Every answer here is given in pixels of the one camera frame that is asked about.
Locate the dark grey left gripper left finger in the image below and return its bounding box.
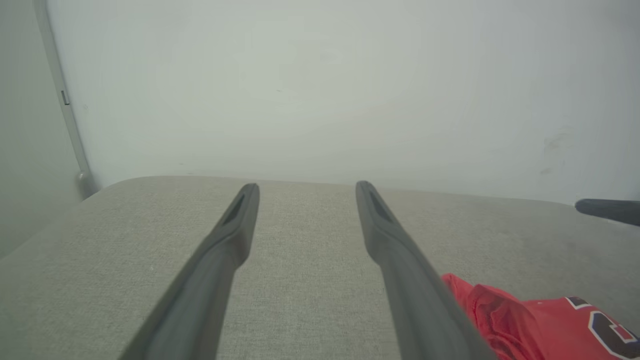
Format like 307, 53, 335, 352
119, 182, 261, 360

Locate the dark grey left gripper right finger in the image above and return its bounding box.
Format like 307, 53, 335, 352
355, 180, 498, 360

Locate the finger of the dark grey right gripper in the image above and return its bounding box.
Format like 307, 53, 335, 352
574, 198, 640, 227

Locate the red Bulls basketball jersey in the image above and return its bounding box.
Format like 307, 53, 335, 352
441, 273, 640, 360

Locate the white wall pipe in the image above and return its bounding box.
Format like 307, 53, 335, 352
33, 0, 97, 199

